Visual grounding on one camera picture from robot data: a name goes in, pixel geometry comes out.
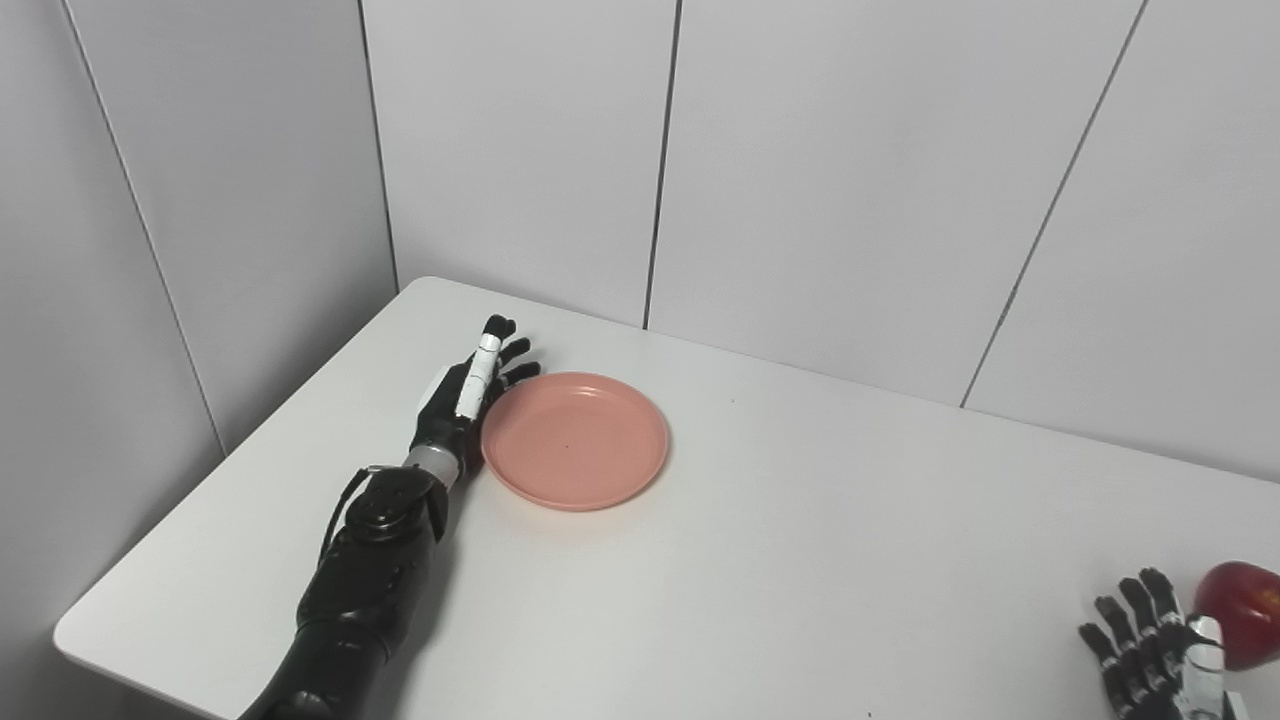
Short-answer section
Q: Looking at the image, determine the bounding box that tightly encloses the red apple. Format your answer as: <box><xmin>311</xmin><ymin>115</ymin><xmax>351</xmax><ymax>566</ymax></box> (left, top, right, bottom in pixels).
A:
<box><xmin>1192</xmin><ymin>560</ymin><xmax>1280</xmax><ymax>672</ymax></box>

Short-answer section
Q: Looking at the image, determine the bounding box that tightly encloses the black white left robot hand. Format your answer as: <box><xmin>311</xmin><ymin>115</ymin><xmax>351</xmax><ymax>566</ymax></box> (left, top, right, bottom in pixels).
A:
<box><xmin>409</xmin><ymin>314</ymin><xmax>543</xmax><ymax>473</ymax></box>

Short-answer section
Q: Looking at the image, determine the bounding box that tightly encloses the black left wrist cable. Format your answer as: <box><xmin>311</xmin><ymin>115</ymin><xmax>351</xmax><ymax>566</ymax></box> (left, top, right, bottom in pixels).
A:
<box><xmin>317</xmin><ymin>465</ymin><xmax>403</xmax><ymax>568</ymax></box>

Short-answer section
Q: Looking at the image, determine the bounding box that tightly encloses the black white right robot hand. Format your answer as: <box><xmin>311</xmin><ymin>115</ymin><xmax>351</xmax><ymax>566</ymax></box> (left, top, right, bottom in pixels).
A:
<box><xmin>1077</xmin><ymin>567</ymin><xmax>1251</xmax><ymax>720</ymax></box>

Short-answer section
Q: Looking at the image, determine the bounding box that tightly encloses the pink round plate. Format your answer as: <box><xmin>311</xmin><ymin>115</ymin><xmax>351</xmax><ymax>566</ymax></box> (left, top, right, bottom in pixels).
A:
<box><xmin>479</xmin><ymin>371</ymin><xmax>672</xmax><ymax>513</ymax></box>

